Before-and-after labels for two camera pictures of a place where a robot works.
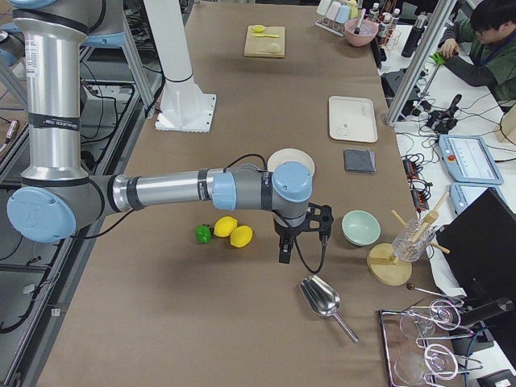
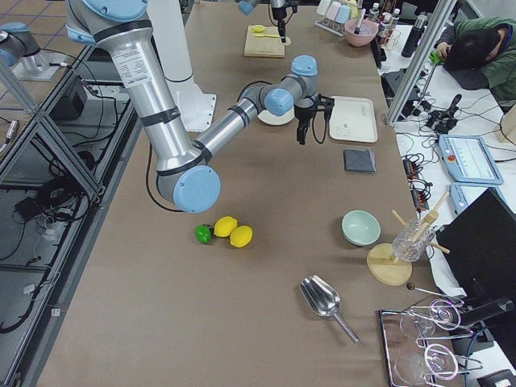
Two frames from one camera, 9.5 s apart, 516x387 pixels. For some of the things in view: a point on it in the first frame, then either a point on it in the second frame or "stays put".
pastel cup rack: x=333 y=14 stays put
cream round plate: x=290 y=154 → x=268 y=118
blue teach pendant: x=468 y=160 stays put
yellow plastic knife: x=264 y=35 stays put
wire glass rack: x=409 y=363 stays put
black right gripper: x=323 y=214 → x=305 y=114
